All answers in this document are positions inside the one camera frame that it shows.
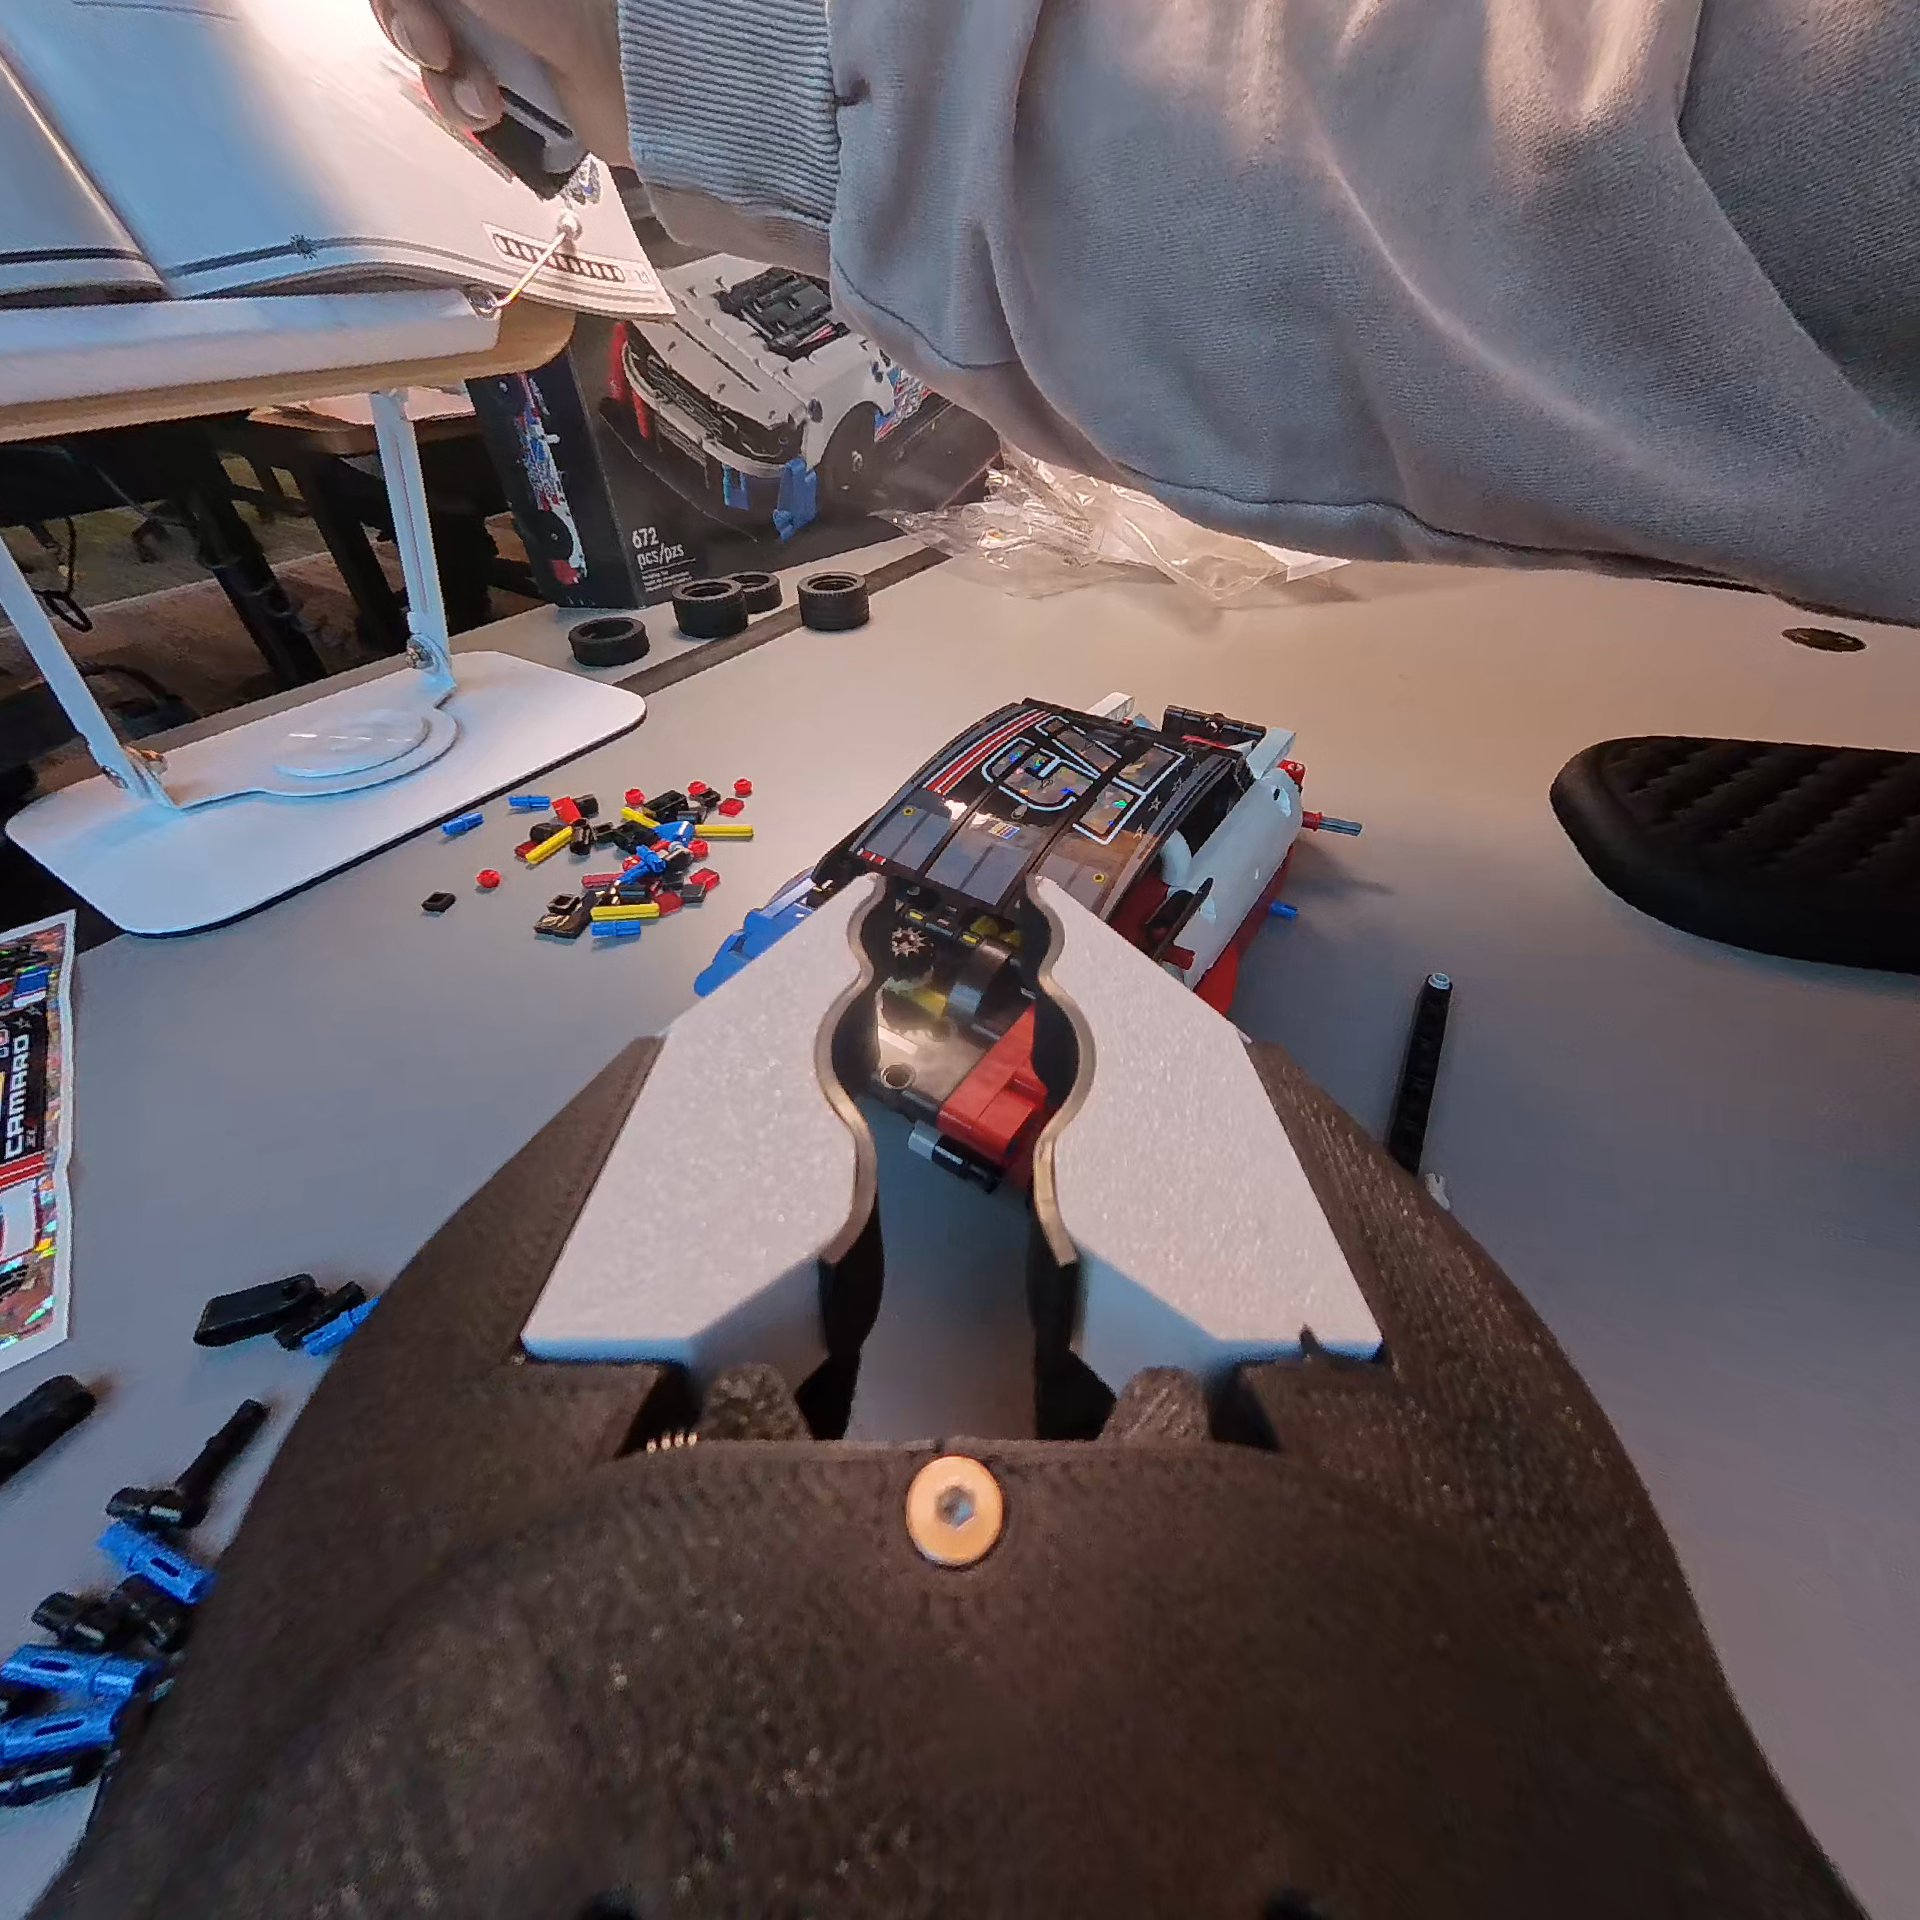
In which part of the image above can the shiny sticker sheet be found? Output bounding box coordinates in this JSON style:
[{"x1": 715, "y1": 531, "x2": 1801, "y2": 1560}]
[{"x1": 0, "y1": 909, "x2": 80, "y2": 1374}]

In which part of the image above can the group of blue black connectors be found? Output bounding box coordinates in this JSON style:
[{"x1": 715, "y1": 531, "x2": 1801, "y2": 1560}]
[{"x1": 0, "y1": 1271, "x2": 379, "y2": 1807}]

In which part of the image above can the white book stand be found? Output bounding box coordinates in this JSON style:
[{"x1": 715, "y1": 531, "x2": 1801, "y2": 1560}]
[{"x1": 0, "y1": 286, "x2": 649, "y2": 939}]

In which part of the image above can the lego race car model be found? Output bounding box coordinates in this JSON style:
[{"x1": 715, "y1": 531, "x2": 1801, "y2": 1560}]
[{"x1": 694, "y1": 693, "x2": 1365, "y2": 1194}]

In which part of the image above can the pile of clear plastic bags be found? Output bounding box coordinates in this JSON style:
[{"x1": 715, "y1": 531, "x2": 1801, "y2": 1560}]
[{"x1": 878, "y1": 450, "x2": 1352, "y2": 605}]

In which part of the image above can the pile of small lego pieces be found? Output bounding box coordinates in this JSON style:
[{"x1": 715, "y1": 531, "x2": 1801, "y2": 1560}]
[{"x1": 423, "y1": 774, "x2": 757, "y2": 943}]

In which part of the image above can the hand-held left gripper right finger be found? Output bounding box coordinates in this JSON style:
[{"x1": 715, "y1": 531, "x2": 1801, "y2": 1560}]
[{"x1": 1023, "y1": 872, "x2": 1384, "y2": 1407}]

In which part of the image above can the lego instruction booklet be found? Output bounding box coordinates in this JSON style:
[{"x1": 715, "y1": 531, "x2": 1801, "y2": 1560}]
[{"x1": 0, "y1": 0, "x2": 677, "y2": 319}]

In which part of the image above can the black textured chair armrest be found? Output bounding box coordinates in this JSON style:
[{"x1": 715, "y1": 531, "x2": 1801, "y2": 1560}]
[{"x1": 1549, "y1": 736, "x2": 1920, "y2": 976}]

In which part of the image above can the black lego set box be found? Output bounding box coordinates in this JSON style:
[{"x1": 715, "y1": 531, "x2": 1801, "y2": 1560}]
[{"x1": 463, "y1": 256, "x2": 1003, "y2": 607}]

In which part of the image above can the long black lego beam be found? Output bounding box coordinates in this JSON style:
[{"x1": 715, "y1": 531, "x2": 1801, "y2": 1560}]
[{"x1": 1383, "y1": 971, "x2": 1456, "y2": 1178}]

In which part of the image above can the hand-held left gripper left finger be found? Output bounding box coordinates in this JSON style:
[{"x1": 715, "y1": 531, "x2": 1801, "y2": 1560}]
[{"x1": 518, "y1": 872, "x2": 888, "y2": 1403}]

